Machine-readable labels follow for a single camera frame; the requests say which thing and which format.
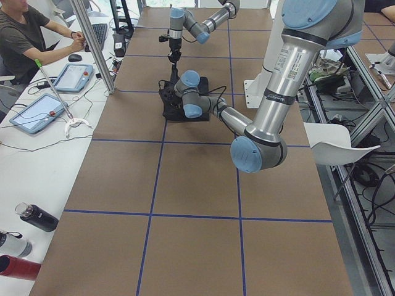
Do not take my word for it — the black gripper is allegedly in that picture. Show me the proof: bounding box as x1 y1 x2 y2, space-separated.
167 38 182 64
165 87 182 109

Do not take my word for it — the black graphic t-shirt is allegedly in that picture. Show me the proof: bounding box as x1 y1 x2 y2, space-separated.
158 63 210 122

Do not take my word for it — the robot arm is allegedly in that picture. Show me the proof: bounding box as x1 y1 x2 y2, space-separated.
159 1 240 64
167 1 365 173

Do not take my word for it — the black power adapter box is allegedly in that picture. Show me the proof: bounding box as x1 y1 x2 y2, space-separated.
112 33 126 57

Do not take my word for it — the black keyboard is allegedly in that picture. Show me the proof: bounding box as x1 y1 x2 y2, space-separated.
92 23 108 50

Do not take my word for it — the black computer mouse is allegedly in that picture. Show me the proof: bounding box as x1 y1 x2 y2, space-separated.
68 54 82 62

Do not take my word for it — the far teach pendant tablet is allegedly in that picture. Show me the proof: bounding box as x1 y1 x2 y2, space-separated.
54 63 94 93

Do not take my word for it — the teach pendant tablet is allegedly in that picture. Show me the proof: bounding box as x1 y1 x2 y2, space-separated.
9 94 64 134
54 63 94 93

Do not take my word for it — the near teach pendant tablet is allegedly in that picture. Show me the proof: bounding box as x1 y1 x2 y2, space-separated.
9 94 64 134

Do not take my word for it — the metal reacher grabber tool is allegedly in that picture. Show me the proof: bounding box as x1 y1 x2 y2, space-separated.
35 59 92 139

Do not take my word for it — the seated person in grey shirt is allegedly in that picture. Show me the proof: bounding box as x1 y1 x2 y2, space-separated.
1 1 85 84

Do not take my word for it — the white plastic chair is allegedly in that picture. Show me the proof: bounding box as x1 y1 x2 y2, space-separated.
303 121 381 201

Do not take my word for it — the black water bottle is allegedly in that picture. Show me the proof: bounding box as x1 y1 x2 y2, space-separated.
15 202 59 232

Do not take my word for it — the white water bottle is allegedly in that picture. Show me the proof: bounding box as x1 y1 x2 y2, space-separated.
0 233 32 258

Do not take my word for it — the red water bottle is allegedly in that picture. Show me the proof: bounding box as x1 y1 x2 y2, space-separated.
1 255 41 281

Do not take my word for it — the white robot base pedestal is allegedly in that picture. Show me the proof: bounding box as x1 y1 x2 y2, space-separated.
244 16 284 109

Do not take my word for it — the aluminium frame post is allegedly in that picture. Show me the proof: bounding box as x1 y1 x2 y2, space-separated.
70 0 115 94

